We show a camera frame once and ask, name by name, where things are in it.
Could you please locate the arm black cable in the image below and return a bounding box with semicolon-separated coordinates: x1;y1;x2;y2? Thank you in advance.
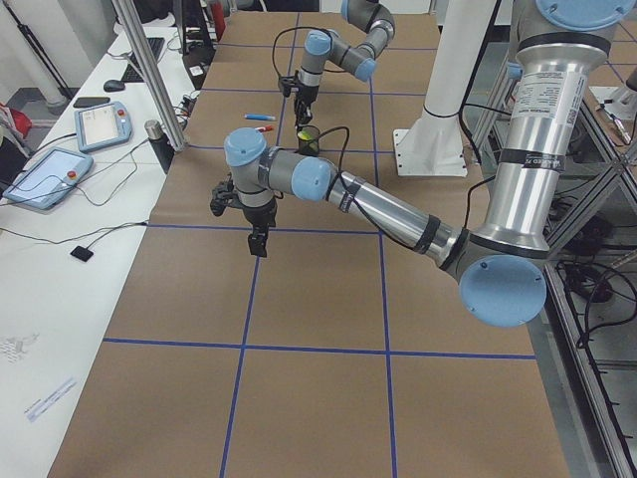
271;26;334;81
273;125;499;250

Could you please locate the black smartphone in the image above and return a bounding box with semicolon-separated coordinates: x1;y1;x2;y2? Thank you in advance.
73;97;110;109

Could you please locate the black keyboard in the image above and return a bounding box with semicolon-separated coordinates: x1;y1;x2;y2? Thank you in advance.
119;36;166;84

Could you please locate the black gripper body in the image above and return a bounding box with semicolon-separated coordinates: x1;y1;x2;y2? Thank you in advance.
243;197;277;232
295;83;319;106

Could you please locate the blue marker pen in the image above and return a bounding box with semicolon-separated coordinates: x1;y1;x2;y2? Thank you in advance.
244;114;277;121

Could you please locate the black mesh pen cup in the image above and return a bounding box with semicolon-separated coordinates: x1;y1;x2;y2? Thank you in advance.
297;124;320;156

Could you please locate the brown paper table cover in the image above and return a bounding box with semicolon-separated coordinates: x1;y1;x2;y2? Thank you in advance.
50;12;569;477

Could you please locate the small black square pad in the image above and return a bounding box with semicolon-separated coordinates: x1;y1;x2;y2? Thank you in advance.
70;246;94;263

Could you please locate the near teach pendant tablet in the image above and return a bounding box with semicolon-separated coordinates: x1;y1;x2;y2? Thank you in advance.
3;147;94;210

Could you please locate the teach pendant tablet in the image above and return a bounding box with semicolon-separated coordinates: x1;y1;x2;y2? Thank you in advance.
74;102;132;153
3;147;94;210

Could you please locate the black computer mouse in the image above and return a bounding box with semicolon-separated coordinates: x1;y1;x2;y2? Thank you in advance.
103;79;125;93

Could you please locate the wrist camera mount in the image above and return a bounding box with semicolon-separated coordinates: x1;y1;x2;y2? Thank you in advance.
210;178;243;217
278;75;300;98

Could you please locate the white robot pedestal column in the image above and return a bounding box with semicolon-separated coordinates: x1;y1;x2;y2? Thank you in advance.
393;0;500;177

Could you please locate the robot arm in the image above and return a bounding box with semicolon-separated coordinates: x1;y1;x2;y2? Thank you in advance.
210;1;636;328
280;1;395;129

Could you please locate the far teach pendant tablet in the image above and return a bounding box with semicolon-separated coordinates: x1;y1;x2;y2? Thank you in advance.
74;102;132;153

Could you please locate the aluminium frame post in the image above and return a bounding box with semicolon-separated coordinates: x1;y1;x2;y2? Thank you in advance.
111;0;186;152

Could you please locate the aluminium frame rack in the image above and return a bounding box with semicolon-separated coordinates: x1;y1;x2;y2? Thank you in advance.
477;49;637;478

